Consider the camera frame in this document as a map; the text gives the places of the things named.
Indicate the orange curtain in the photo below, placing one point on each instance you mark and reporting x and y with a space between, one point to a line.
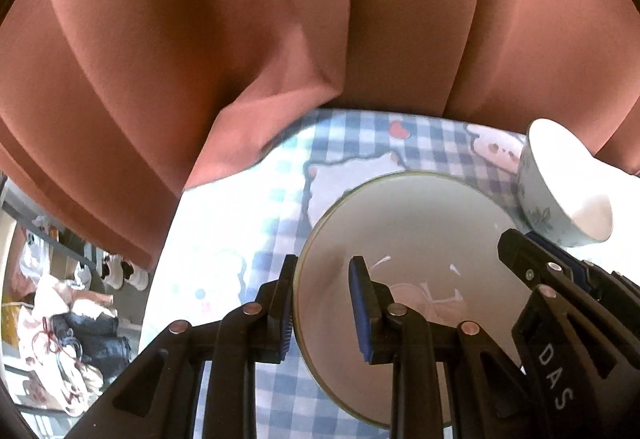
200 44

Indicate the white floral bowl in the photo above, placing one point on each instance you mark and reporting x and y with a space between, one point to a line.
425 229
565 169

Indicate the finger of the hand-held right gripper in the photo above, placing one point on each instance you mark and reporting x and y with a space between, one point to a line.
530 259
607 294

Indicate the pile of clothes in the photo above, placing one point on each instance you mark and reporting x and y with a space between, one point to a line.
75 349

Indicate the blue checked bear tablecloth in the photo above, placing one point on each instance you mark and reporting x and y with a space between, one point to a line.
280 199

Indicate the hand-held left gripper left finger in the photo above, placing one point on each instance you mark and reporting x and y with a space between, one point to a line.
287 324

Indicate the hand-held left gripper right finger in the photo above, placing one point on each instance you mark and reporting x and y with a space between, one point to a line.
357 309

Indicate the row of white shoes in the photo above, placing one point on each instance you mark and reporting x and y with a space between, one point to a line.
120 274

